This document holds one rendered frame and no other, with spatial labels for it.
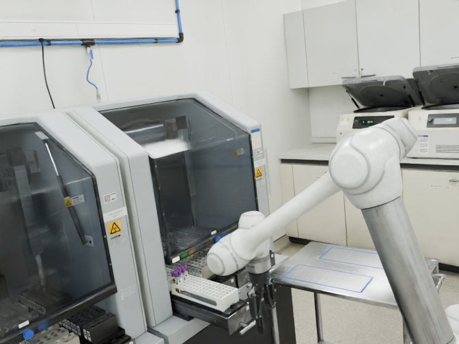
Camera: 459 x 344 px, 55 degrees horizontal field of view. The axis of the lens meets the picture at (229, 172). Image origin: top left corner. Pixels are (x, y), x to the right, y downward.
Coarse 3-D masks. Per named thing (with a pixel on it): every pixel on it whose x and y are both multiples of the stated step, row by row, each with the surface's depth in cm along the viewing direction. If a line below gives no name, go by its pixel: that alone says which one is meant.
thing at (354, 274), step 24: (288, 264) 202; (312, 264) 199; (336, 264) 196; (360, 264) 193; (432, 264) 185; (312, 288) 178; (336, 288) 175; (360, 288) 173; (384, 288) 171; (408, 336) 158
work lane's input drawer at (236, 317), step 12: (180, 300) 184; (240, 300) 175; (192, 312) 178; (204, 312) 173; (216, 312) 170; (228, 312) 167; (240, 312) 170; (216, 324) 170; (228, 324) 165; (240, 324) 170; (252, 324) 169
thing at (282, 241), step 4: (284, 236) 441; (288, 236) 446; (276, 240) 430; (280, 240) 436; (284, 240) 441; (288, 240) 446; (276, 244) 431; (280, 244) 436; (284, 244) 440; (276, 248) 430; (280, 248) 433
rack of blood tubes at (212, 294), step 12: (192, 276) 190; (180, 288) 182; (192, 288) 180; (204, 288) 179; (216, 288) 177; (228, 288) 177; (192, 300) 179; (204, 300) 180; (216, 300) 169; (228, 300) 170
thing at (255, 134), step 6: (252, 132) 218; (258, 132) 222; (252, 138) 218; (258, 138) 222; (252, 144) 218; (258, 144) 222; (258, 150) 222; (258, 168) 223; (258, 174) 223; (258, 180) 224; (264, 180) 228; (258, 186) 224; (264, 216) 229
